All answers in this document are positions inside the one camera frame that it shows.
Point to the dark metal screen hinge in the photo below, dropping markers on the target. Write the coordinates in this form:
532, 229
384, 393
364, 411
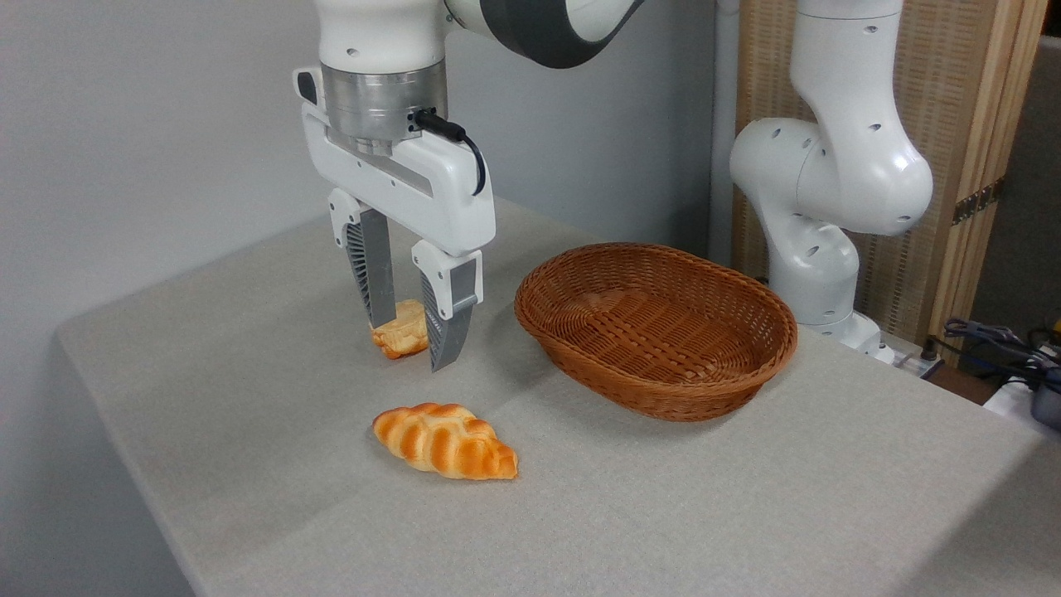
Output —
978, 201

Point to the small golden bread roll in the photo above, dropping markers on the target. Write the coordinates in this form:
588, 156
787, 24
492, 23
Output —
404, 332

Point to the braided golden bread loaf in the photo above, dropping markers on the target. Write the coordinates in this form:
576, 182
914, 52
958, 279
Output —
443, 441

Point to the wooden woven folding screen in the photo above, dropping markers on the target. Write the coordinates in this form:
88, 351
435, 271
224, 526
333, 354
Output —
953, 83

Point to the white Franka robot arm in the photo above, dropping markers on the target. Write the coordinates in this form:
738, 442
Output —
829, 166

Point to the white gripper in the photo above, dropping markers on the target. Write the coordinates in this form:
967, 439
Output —
431, 186

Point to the brown wicker basket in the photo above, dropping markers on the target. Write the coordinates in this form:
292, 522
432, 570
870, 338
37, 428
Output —
655, 332

